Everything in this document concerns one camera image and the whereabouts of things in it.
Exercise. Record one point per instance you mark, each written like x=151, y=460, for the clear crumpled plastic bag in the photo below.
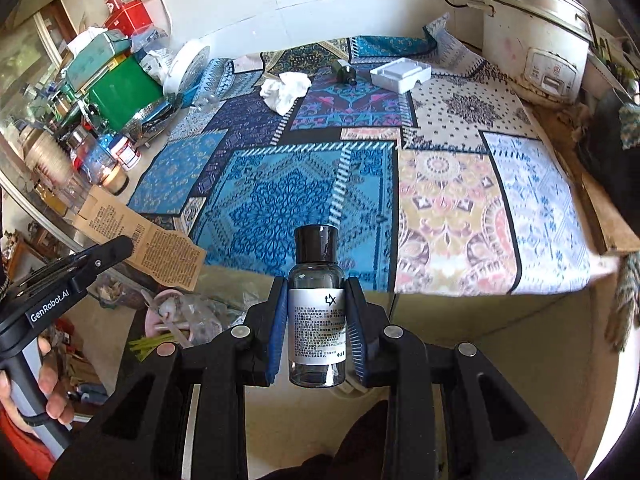
x=210, y=317

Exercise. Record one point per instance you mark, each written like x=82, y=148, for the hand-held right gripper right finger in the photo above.
x=356, y=332

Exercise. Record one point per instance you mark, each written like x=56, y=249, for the teal knit cloth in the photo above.
x=630, y=125

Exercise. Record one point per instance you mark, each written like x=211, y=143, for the lit candle jar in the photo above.
x=115, y=180

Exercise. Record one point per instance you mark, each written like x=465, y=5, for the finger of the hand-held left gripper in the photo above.
x=95, y=260

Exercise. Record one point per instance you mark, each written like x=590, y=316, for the yellow-green lower cabinets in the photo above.
x=475, y=320

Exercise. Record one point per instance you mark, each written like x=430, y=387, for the person's dark trouser leg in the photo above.
x=325, y=455

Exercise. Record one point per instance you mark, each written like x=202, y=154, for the teal tissue box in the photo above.
x=97, y=57

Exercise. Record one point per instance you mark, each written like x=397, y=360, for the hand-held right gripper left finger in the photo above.
x=275, y=332

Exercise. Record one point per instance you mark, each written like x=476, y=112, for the grey rag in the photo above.
x=625, y=300

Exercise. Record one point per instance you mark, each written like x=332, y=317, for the black clay pot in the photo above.
x=607, y=155

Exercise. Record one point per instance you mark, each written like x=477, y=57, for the small dark object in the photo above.
x=344, y=71

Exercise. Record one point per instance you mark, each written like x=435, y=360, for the green plant stems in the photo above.
x=150, y=347

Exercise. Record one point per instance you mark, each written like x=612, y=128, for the pink thermos flask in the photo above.
x=45, y=157

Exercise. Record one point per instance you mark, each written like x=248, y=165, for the person's left forearm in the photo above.
x=22, y=442

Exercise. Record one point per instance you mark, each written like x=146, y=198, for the white foam tray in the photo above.
x=400, y=74

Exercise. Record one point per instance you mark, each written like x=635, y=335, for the glass display cabinet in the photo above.
x=25, y=55

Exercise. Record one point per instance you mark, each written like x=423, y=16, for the white round plastic device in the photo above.
x=187, y=67

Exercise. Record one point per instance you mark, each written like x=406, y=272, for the white rice cooker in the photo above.
x=540, y=40

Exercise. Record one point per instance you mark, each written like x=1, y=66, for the blue-labelled bottle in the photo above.
x=97, y=155

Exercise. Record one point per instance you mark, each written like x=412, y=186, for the patterned patchwork cloth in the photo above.
x=310, y=195

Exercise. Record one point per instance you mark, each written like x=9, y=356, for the green metal box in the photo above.
x=127, y=92

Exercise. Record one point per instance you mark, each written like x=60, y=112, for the brown kraft cardboard box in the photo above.
x=160, y=250

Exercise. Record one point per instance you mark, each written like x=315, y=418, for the red tin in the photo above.
x=130, y=15

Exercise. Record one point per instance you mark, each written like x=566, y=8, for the clear bottle with black cap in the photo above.
x=317, y=320

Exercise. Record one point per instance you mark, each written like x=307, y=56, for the crumpled white tissue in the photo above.
x=282, y=91

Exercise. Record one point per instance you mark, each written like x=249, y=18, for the person's left hand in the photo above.
x=52, y=392

